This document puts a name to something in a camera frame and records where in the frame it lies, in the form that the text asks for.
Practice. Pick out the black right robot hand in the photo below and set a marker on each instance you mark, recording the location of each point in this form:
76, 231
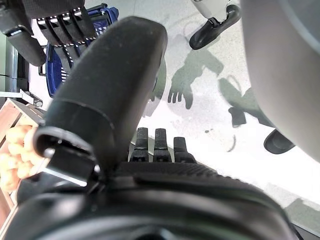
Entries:
30, 27

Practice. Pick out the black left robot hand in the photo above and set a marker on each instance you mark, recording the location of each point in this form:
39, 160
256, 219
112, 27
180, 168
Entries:
110, 82

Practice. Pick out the blue plastic shopping basket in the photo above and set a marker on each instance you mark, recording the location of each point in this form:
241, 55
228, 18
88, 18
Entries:
56, 72

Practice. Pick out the grey metal cabinet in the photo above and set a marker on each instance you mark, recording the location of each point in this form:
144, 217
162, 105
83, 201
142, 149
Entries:
12, 67

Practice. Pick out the wooden produce crate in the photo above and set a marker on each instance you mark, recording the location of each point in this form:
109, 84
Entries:
10, 115

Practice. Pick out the black robot foot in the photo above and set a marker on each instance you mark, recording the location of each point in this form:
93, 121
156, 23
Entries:
277, 143
212, 27

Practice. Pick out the white robot shin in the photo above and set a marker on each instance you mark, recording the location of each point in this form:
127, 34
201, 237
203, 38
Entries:
212, 8

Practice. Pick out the grey metal bracket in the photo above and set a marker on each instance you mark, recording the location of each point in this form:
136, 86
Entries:
32, 98

